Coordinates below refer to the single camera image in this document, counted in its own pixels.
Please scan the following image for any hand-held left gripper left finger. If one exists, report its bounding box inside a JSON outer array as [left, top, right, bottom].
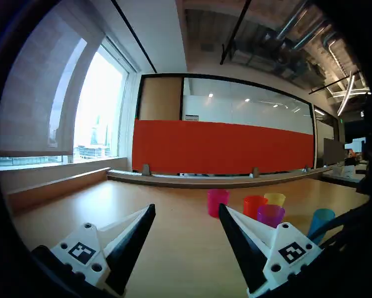
[[32, 203, 156, 296]]

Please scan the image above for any pink plastic cup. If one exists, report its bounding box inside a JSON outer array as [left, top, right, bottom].
[[207, 189, 230, 218]]

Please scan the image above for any orange plastic cup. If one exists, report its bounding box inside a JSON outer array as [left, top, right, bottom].
[[243, 195, 268, 219]]

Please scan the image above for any red desk screen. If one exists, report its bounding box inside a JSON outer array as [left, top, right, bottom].
[[107, 119, 321, 186]]

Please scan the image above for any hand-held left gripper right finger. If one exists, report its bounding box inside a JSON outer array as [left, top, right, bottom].
[[219, 203, 323, 295]]

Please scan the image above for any yellow plastic cup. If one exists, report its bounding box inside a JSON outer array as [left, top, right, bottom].
[[264, 192, 287, 208]]

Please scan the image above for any blue plastic cup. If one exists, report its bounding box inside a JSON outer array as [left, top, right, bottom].
[[307, 208, 336, 245]]

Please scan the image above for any purple plastic cup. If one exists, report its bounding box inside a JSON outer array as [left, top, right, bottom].
[[256, 204, 286, 229]]

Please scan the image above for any black cable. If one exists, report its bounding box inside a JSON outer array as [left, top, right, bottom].
[[308, 203, 368, 246]]

